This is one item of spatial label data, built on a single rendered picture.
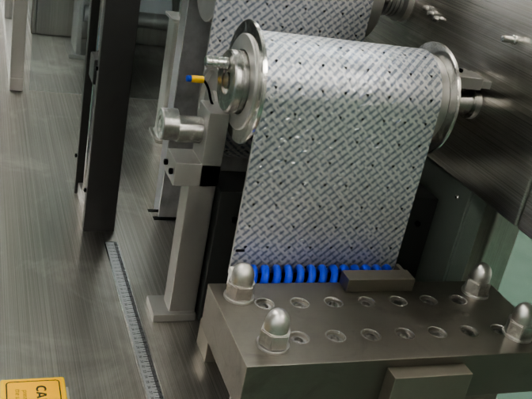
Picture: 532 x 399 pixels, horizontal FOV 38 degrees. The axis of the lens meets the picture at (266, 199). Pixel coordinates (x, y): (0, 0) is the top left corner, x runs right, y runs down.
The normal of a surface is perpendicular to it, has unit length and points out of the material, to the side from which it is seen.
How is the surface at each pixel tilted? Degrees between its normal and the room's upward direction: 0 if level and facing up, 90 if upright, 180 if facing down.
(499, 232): 90
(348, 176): 90
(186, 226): 90
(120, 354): 0
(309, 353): 0
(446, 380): 90
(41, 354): 0
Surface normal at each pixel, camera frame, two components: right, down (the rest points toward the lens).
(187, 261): 0.31, 0.44
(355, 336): 0.18, -0.90
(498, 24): -0.93, -0.03
